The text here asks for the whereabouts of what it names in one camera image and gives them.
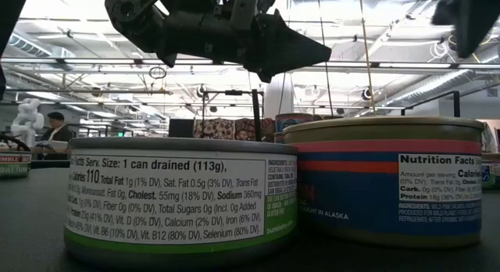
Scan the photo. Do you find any black table mat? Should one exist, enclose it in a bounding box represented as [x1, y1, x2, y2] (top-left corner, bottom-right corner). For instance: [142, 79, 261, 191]
[0, 168, 500, 272]

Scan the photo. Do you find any patterned patchwork quilt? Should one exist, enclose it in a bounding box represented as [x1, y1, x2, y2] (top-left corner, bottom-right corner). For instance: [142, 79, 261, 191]
[193, 117, 277, 142]

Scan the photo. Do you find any thin black hanging cable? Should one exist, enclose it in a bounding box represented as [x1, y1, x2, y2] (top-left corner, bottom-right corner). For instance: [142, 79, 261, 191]
[315, 0, 334, 117]

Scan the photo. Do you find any yellow cable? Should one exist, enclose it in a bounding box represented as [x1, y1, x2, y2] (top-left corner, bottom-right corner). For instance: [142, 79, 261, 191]
[358, 0, 377, 117]

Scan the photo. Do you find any black screen panel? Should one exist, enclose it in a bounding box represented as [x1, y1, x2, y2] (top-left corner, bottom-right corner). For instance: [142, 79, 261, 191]
[168, 118, 195, 139]

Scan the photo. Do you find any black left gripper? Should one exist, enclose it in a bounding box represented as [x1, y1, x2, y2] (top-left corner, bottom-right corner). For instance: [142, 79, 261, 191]
[155, 8, 332, 84]

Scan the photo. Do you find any tuna can green label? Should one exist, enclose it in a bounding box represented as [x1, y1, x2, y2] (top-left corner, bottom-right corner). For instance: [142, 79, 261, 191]
[63, 137, 300, 270]
[480, 152, 500, 190]
[0, 150, 33, 179]

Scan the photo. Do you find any black curved wheel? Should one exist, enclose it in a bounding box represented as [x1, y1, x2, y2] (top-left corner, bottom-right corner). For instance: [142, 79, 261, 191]
[0, 133, 31, 152]

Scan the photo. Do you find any person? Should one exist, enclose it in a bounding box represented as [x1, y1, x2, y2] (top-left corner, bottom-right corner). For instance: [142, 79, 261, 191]
[38, 111, 74, 144]

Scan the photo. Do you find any hanging black cable loop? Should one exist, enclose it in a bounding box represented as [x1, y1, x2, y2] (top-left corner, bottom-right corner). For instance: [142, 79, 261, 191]
[148, 66, 168, 81]

